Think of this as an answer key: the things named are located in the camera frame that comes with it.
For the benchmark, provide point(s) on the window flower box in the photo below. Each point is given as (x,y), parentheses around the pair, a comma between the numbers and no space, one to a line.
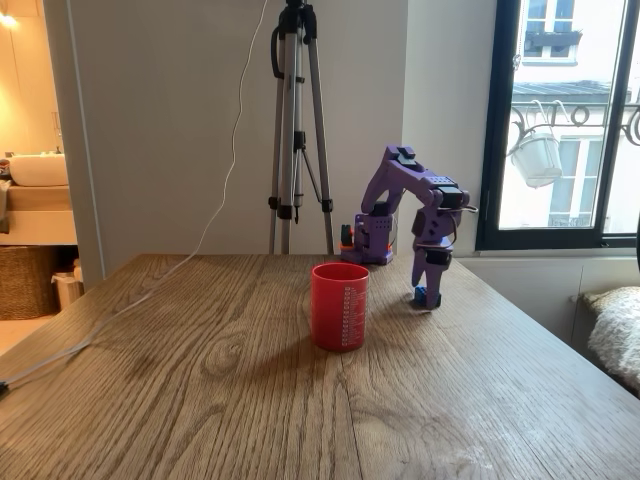
(552,39)

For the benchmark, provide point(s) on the black iron balcony railing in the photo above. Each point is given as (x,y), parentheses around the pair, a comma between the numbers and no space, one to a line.
(575,115)

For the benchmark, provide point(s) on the black orange table clamp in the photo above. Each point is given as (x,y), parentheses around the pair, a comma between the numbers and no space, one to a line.
(346,235)

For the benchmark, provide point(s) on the purple gripper black servo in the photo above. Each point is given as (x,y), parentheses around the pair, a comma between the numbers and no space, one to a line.
(428,263)

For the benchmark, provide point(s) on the white wash basin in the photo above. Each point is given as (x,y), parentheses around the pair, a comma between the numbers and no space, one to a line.
(40,170)

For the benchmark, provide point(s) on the white waste bin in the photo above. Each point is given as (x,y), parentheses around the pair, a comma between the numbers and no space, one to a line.
(67,290)

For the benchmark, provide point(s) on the white hanging planter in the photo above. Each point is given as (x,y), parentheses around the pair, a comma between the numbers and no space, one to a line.
(537,157)

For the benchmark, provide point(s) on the wooden vanity counter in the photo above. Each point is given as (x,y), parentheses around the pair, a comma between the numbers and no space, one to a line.
(35,215)

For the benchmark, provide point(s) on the woven wicker basket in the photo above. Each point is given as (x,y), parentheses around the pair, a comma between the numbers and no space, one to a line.
(25,280)

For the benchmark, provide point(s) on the dark window frame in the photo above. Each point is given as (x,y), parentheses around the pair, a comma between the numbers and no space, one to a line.
(492,150)

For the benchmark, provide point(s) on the blue toy block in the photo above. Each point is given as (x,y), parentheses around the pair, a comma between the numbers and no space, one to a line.
(420,298)

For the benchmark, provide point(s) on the purple robot arm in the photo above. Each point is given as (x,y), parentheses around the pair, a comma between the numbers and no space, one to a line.
(395,172)

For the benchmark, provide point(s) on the red cup white print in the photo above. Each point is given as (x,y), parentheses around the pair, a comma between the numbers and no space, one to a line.
(332,310)

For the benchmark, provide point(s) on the silver camera tripod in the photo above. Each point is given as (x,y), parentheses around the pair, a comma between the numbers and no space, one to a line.
(290,100)

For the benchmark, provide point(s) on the cream fur cushion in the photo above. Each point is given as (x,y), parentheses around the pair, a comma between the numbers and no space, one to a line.
(617,330)

